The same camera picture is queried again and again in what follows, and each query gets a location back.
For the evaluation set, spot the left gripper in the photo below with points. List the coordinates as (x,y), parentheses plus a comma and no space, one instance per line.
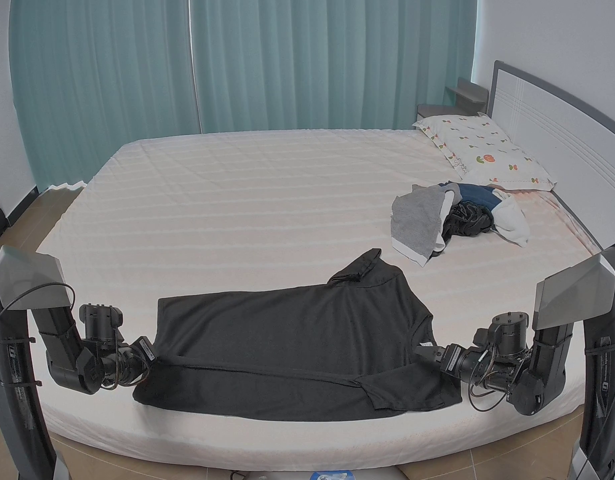
(140,355)

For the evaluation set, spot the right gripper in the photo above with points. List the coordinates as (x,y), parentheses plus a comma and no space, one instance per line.
(462,363)

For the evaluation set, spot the black T-shirt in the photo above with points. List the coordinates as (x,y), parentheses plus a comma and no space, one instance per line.
(287,343)

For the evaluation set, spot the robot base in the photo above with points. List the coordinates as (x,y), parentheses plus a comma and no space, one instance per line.
(332,477)

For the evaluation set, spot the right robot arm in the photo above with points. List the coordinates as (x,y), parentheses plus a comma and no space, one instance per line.
(572,293)

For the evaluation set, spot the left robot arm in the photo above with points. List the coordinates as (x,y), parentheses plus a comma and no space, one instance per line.
(32,278)

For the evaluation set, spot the bed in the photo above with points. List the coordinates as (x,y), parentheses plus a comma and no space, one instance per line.
(237,208)

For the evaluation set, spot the grey garment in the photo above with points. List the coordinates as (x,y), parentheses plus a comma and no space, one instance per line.
(415,223)

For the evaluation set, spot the black shiny garment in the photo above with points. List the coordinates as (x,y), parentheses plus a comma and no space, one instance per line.
(467,220)

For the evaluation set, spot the white garment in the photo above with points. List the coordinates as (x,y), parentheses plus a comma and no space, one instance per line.
(512,223)

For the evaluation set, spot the dark blue garment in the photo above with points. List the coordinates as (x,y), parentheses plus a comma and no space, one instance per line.
(477,195)

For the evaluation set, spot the white printed pillow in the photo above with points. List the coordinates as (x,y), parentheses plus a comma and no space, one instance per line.
(482,153)

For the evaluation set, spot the grey bedside table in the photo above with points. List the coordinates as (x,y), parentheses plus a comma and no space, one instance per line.
(470,93)

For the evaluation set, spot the blue-green curtain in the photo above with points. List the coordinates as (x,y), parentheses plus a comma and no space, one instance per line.
(337,43)
(102,68)

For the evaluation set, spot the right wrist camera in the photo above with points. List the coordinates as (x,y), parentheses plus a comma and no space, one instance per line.
(481,339)

